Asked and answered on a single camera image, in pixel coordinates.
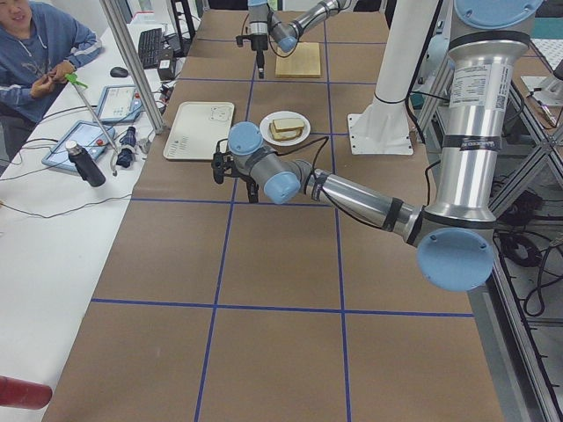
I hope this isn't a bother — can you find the green handled reacher stick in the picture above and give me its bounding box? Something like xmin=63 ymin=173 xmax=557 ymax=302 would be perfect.
xmin=64 ymin=72 xmax=118 ymax=177

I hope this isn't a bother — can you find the black water bottle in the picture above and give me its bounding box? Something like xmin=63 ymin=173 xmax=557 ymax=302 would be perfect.
xmin=65 ymin=140 xmax=106 ymax=187

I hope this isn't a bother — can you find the black keyboard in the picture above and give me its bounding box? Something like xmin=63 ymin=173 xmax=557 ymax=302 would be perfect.
xmin=137 ymin=27 xmax=163 ymax=69

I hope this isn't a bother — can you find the white round plate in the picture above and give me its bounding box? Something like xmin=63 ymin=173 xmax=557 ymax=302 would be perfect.
xmin=260 ymin=111 xmax=311 ymax=146

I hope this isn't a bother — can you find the upper teach pendant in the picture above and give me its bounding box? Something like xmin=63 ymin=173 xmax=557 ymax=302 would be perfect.
xmin=96 ymin=85 xmax=143 ymax=124

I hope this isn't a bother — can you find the bread slice under egg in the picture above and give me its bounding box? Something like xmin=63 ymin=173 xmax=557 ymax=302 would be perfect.
xmin=269 ymin=127 xmax=303 ymax=142

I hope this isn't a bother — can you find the black computer mouse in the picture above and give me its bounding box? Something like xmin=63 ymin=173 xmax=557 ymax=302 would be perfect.
xmin=110 ymin=66 xmax=128 ymax=78

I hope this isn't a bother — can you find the cream bear serving tray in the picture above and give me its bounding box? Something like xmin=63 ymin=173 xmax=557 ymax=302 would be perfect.
xmin=163 ymin=101 xmax=235 ymax=161

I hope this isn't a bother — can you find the red cylinder bottle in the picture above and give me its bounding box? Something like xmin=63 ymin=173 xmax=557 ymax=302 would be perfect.
xmin=1 ymin=375 xmax=53 ymax=410

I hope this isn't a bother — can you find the aluminium frame post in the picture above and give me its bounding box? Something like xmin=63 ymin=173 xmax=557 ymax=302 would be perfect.
xmin=99 ymin=0 xmax=165 ymax=135

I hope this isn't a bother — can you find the person in blue hoodie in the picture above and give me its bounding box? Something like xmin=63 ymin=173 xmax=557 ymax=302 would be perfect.
xmin=1 ymin=1 xmax=102 ymax=130

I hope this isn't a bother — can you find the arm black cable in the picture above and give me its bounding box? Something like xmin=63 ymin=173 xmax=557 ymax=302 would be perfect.
xmin=276 ymin=135 xmax=443 ymax=229

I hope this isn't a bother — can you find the teach pendant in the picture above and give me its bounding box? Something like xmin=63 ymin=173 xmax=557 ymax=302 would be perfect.
xmin=96 ymin=85 xmax=143 ymax=124
xmin=41 ymin=120 xmax=117 ymax=173

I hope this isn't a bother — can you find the lower teach pendant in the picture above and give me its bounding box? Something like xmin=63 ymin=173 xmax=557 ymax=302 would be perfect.
xmin=41 ymin=120 xmax=117 ymax=173

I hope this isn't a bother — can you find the folded blue umbrella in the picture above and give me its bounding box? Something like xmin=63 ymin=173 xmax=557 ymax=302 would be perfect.
xmin=116 ymin=127 xmax=136 ymax=168

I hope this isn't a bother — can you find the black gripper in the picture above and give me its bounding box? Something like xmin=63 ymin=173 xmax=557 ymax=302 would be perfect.
xmin=211 ymin=139 xmax=259 ymax=204
xmin=236 ymin=33 xmax=269 ymax=79

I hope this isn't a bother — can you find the wooden cutting board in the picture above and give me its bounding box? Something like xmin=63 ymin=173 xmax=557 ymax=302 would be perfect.
xmin=275 ymin=42 xmax=322 ymax=78

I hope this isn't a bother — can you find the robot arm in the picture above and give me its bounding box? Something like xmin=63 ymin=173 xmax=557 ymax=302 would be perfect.
xmin=211 ymin=1 xmax=543 ymax=291
xmin=236 ymin=0 xmax=352 ymax=79

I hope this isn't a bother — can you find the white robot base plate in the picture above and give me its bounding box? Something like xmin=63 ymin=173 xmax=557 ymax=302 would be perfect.
xmin=347 ymin=112 xmax=413 ymax=156

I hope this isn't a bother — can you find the white central column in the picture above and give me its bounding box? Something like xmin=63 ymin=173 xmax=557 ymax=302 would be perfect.
xmin=373 ymin=1 xmax=442 ymax=122

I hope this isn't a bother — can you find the bread slice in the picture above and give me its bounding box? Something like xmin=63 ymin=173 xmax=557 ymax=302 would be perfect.
xmin=269 ymin=127 xmax=303 ymax=142
xmin=271 ymin=118 xmax=305 ymax=133

